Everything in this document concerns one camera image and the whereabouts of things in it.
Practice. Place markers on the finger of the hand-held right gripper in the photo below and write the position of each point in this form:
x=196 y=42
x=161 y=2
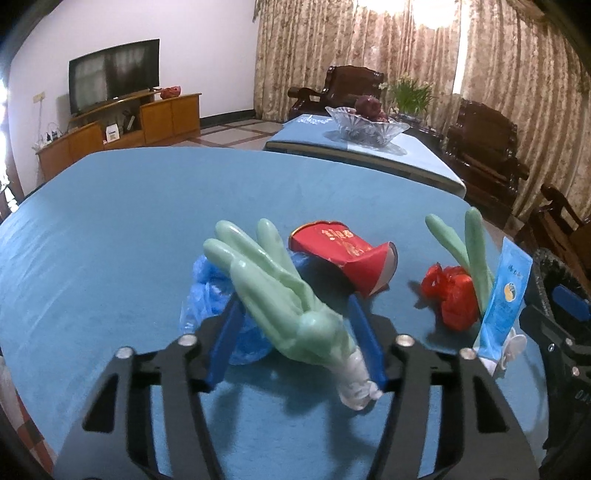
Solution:
x=572 y=301
x=542 y=323

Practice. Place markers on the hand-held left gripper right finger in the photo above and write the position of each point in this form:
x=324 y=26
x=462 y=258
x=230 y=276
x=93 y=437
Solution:
x=368 y=337

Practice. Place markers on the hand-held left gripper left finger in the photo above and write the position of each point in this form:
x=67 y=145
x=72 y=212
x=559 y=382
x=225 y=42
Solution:
x=224 y=342

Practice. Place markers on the black trash bin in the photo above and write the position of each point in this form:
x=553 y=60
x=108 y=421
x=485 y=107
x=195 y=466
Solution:
x=561 y=267

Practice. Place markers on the green rubber glove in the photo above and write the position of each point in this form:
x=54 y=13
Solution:
x=475 y=249
x=281 y=304

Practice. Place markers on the blue printed tube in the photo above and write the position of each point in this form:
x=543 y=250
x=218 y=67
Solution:
x=505 y=295

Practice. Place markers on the blue plastic bag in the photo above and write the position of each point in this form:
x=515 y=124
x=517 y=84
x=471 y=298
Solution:
x=207 y=295

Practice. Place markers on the dark wooden sofa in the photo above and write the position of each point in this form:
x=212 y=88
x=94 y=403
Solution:
x=563 y=221

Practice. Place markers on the crushed red paper cup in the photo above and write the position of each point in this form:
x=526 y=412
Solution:
x=341 y=251

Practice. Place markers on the red plastic wrapper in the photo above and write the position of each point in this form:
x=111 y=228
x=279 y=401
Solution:
x=450 y=295

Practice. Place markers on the blue tablecloth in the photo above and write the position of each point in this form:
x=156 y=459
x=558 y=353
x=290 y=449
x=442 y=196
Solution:
x=115 y=230

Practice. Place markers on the dark wooden armchair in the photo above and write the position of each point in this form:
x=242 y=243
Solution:
x=351 y=83
x=485 y=147

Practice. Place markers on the blue coffee table cloth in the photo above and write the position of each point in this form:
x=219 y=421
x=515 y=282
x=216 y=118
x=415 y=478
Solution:
x=415 y=159

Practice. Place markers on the glass fruit bowl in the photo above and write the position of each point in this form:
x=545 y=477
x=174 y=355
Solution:
x=364 y=131

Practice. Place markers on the dark wooden side table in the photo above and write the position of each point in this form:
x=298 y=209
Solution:
x=427 y=131

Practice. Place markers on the dark red fruits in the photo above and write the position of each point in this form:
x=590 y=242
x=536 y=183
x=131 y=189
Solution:
x=369 y=108

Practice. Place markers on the wooden television cabinet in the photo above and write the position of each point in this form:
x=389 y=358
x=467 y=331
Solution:
x=171 y=117

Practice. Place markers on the small white box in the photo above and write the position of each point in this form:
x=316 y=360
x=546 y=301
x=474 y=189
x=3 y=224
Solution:
x=112 y=133

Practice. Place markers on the green potted plant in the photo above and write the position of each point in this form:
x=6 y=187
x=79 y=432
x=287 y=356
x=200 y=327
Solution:
x=411 y=94

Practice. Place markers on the beige patterned curtains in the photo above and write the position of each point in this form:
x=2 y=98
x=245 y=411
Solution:
x=508 y=60

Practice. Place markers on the white power strip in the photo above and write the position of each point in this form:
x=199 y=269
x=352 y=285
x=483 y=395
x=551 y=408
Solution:
x=51 y=137

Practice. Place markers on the black flat television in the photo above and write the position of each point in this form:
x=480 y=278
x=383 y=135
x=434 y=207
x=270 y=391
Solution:
x=115 y=76

